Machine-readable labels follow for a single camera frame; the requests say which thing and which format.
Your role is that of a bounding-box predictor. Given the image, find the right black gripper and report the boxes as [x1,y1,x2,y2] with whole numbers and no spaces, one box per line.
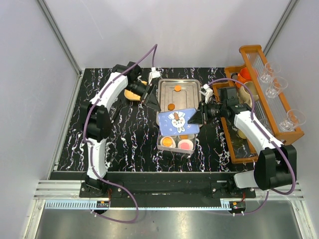
[188,100,226,125]

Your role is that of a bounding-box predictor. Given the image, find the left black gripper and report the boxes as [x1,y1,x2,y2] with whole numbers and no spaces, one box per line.
[125,81,161,112]

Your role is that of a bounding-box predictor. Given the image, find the pink round cookie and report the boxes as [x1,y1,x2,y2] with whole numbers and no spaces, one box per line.
[179,141,190,150]

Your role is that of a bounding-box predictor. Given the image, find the metal serving tongs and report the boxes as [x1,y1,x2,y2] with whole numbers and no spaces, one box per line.
[111,100,122,123]

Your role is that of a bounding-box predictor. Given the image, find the golden round biscuit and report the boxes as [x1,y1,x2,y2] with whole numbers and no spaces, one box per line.
[162,137,172,147]

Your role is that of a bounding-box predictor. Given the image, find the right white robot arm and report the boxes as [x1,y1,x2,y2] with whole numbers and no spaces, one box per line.
[188,85,297,198]

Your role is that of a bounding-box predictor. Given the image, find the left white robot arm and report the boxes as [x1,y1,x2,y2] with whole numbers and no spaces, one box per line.
[80,62,160,197]

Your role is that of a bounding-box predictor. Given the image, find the yellow plate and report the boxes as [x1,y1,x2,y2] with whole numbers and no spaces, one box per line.
[124,81,147,101]

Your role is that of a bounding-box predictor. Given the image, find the white paper cupcake liner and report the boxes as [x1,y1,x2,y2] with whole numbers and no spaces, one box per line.
[187,134,195,140]
[160,136,176,148]
[177,139,193,150]

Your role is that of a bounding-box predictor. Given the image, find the large steel baking tray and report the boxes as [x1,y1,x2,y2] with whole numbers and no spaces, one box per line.
[158,79,201,112]

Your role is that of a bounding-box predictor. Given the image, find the orange round cookie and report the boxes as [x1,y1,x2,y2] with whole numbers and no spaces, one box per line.
[174,85,181,92]

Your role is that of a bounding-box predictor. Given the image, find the lilac cookie tin box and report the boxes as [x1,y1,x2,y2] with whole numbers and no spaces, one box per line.
[157,133,197,154]

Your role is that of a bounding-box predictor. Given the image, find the yellow mug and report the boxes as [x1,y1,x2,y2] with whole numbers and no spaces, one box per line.
[238,130,247,139]

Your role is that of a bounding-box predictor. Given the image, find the beige ceramic mug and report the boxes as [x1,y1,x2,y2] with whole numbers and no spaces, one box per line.
[238,81,259,107]

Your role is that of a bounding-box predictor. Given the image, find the orange cup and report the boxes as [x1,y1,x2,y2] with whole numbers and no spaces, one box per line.
[231,67,252,89]

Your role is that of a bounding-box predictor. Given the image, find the wooden shelf rack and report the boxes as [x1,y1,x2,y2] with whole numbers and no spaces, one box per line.
[221,45,305,164]

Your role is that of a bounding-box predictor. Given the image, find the clear glass cup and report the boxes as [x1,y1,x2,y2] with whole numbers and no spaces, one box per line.
[259,62,281,83]
[280,110,306,132]
[259,119,272,133]
[265,76,288,99]

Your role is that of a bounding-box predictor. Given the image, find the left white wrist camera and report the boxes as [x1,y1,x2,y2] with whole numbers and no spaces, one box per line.
[148,67,161,85]

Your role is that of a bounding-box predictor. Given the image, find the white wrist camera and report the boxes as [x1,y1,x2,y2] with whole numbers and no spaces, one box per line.
[199,84,213,103]
[148,67,161,85]

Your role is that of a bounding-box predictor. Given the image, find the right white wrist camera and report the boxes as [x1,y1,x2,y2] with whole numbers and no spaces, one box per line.
[199,84,213,103]

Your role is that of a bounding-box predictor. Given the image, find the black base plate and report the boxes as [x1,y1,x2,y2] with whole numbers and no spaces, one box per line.
[79,172,256,209]

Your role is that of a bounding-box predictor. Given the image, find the aluminium frame rail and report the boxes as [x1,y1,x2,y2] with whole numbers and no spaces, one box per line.
[35,0,82,76]

